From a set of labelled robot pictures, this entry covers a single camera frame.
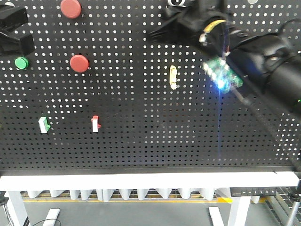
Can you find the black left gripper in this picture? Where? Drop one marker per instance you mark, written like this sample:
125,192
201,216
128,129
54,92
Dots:
11,18

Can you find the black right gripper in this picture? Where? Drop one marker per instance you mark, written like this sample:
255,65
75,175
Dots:
197,25

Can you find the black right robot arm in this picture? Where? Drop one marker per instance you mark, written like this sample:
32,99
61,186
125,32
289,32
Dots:
268,61

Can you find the green round button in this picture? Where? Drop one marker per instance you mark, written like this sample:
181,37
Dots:
21,62

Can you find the upper red round button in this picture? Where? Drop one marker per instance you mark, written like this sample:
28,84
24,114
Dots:
70,8

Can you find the red round button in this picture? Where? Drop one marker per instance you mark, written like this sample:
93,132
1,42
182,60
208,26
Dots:
79,63
70,8

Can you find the lower red round button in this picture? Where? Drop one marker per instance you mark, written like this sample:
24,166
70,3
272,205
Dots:
79,63

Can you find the green circuit board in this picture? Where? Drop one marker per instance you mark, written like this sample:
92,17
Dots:
222,75

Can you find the black perforated pegboard panel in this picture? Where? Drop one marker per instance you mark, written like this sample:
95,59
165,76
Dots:
146,127

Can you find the left black table clamp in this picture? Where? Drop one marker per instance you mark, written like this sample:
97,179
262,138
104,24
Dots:
3,203

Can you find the black table clamp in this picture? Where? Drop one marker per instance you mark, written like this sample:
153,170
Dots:
296,191
3,203

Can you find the white standing desk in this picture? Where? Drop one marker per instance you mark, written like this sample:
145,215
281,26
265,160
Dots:
164,183

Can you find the desk height control panel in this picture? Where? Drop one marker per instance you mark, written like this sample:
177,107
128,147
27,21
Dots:
252,191

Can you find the grey curtain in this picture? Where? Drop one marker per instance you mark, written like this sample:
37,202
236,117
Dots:
134,195

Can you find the right black table clamp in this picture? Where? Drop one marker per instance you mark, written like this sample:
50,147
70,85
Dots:
296,191

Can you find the metal floor grating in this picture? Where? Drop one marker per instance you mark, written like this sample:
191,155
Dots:
281,205

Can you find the silver sign stand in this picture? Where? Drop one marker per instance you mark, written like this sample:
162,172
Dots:
292,214

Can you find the yellow toggle switch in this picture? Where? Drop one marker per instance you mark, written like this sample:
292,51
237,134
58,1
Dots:
173,77

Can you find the green white rocker switch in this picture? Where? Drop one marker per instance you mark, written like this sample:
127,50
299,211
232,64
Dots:
43,124

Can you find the red white rocker switch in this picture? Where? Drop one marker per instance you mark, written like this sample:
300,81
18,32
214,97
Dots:
95,124

